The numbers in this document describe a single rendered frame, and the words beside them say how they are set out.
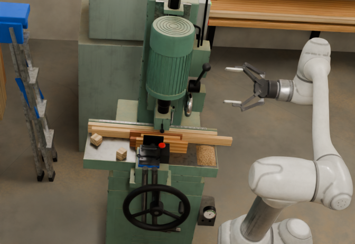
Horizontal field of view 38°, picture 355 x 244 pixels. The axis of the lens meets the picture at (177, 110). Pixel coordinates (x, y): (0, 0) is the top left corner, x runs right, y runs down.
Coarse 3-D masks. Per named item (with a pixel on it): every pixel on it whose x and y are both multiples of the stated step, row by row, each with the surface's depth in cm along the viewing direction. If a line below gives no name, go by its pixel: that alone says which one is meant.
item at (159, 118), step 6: (156, 102) 234; (156, 108) 231; (156, 114) 228; (162, 114) 228; (168, 114) 228; (156, 120) 227; (162, 120) 227; (168, 120) 227; (156, 126) 229; (168, 126) 229
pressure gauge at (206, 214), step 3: (207, 207) 239; (210, 207) 239; (213, 207) 240; (204, 210) 239; (207, 210) 238; (210, 210) 238; (213, 210) 238; (204, 213) 239; (207, 213) 239; (210, 213) 240; (213, 213) 240; (216, 213) 239; (204, 216) 241; (207, 216) 241; (210, 216) 241; (213, 216) 241
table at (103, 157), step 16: (112, 144) 234; (128, 144) 235; (192, 144) 240; (208, 144) 241; (96, 160) 225; (112, 160) 226; (128, 160) 227; (176, 160) 231; (192, 160) 232; (208, 176) 233
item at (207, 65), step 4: (204, 64) 200; (208, 64) 200; (204, 68) 200; (208, 68) 200; (204, 72) 208; (200, 76) 215; (192, 80) 237; (196, 80) 227; (192, 84) 236; (196, 84) 231; (200, 84) 236; (188, 88) 241; (192, 88) 236; (196, 88) 236; (196, 92) 238
